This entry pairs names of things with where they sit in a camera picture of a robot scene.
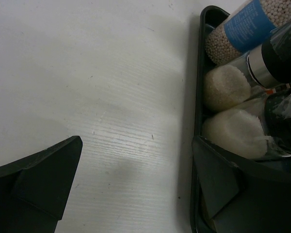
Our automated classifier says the silver lid grain bottle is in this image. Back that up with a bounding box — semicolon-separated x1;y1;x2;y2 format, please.
205;0;291;65

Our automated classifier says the black lid bottle front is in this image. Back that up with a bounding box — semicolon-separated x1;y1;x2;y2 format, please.
202;89;291;160

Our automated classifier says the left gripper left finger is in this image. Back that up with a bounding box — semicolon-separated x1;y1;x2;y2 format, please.
0;136;82;233

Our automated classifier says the clear top pepper grinder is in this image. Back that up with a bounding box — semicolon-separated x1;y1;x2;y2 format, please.
203;20;291;112

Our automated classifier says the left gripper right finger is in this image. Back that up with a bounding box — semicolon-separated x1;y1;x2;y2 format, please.
192;136;291;233

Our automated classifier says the black rectangular tray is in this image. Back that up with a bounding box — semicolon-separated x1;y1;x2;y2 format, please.
189;5;291;233

